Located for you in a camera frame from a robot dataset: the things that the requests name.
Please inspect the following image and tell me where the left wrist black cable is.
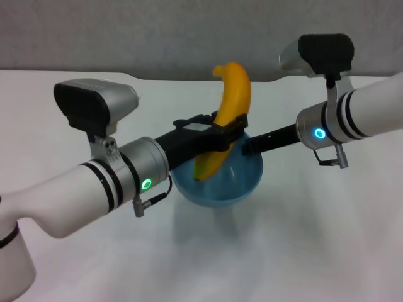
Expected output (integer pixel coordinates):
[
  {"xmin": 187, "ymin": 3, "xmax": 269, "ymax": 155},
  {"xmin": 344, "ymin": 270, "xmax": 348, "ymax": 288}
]
[{"xmin": 131, "ymin": 175, "xmax": 173, "ymax": 218}]

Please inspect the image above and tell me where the blue ceramic bowl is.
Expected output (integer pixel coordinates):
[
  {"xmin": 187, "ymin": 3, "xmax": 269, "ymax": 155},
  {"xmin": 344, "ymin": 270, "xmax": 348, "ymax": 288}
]
[{"xmin": 171, "ymin": 130, "xmax": 264, "ymax": 208}]

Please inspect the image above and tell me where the yellow banana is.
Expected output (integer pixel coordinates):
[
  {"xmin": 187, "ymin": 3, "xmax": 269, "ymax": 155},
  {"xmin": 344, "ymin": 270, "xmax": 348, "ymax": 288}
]
[{"xmin": 193, "ymin": 62, "xmax": 253, "ymax": 182}]

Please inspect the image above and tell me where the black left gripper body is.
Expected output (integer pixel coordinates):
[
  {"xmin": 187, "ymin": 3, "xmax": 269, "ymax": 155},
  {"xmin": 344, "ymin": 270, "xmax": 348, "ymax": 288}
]
[{"xmin": 157, "ymin": 116, "xmax": 236, "ymax": 171}]

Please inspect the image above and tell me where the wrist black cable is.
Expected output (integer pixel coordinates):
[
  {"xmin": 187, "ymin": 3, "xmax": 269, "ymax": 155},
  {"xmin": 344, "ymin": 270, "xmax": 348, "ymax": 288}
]
[
  {"xmin": 312, "ymin": 143, "xmax": 350, "ymax": 169},
  {"xmin": 131, "ymin": 175, "xmax": 173, "ymax": 218}
]

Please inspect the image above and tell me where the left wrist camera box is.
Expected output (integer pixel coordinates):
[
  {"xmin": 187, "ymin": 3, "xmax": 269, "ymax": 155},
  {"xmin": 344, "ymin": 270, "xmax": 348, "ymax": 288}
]
[{"xmin": 53, "ymin": 79, "xmax": 139, "ymax": 158}]

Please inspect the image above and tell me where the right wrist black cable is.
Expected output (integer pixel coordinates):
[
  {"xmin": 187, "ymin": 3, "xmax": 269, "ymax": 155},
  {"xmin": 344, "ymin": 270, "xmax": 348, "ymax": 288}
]
[{"xmin": 312, "ymin": 143, "xmax": 350, "ymax": 169}]

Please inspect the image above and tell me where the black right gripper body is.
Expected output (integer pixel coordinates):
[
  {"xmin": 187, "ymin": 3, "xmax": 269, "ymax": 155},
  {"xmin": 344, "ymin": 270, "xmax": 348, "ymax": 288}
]
[{"xmin": 251, "ymin": 125, "xmax": 300, "ymax": 155}]

